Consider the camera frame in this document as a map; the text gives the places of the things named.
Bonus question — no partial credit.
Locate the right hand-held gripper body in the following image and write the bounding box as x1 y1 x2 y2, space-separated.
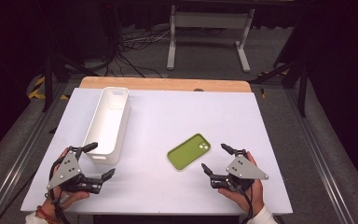
209 148 269 193

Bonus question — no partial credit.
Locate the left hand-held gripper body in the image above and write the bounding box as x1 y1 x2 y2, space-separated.
46 146 104 195

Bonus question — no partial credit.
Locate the green phone case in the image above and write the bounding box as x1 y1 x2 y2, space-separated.
166 133 212 172

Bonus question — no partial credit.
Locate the white plastic storage bin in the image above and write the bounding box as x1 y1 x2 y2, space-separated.
82 86 131 165

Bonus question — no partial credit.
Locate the person's right hand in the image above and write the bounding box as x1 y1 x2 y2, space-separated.
217 151 265 217

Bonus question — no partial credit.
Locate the person's left hand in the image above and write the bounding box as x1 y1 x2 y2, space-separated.
41 147 90 216

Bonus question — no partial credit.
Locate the white table cover board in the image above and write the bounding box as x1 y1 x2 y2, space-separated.
21 87 294 217

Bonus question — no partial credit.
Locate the black tripod stand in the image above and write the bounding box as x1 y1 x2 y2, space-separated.
41 50 101 114
249 55 311 119

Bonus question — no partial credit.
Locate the yellow black floor tape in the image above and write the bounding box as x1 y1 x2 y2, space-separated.
27 76 70 101

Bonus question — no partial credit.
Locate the wooden table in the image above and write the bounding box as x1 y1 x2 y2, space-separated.
79 76 253 93

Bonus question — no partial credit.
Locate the white metal stand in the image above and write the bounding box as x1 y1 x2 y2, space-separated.
166 4 256 74

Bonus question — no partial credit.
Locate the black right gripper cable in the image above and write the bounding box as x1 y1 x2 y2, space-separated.
236 183 255 224

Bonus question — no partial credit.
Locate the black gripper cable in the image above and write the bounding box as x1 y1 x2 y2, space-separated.
48 157 71 224
236 183 255 224

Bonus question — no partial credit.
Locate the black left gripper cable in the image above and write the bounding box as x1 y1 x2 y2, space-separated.
48 157 71 224

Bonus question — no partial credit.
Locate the red bead bracelet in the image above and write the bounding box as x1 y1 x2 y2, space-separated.
34 204 61 224

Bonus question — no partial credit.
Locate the aluminium floor rail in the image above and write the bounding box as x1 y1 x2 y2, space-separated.
283 88 357 224
0 82 71 224

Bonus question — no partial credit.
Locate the bundle of floor cables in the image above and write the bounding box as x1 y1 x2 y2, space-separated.
103 26 172 78

